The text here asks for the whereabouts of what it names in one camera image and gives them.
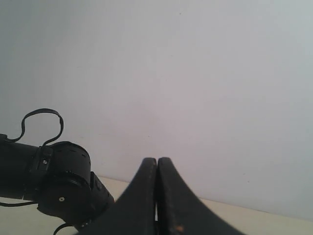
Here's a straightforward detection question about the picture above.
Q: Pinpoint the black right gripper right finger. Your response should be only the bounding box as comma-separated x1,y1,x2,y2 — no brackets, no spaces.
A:
156,157,242,235

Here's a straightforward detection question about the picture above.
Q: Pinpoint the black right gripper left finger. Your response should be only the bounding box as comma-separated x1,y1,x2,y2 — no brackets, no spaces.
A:
85,158,157,235

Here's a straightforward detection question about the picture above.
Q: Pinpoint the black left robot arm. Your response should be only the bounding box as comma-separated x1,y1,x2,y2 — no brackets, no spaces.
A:
0,134,114,230

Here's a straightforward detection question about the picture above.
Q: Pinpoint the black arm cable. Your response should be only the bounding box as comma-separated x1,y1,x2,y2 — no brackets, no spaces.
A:
0,108,65,147

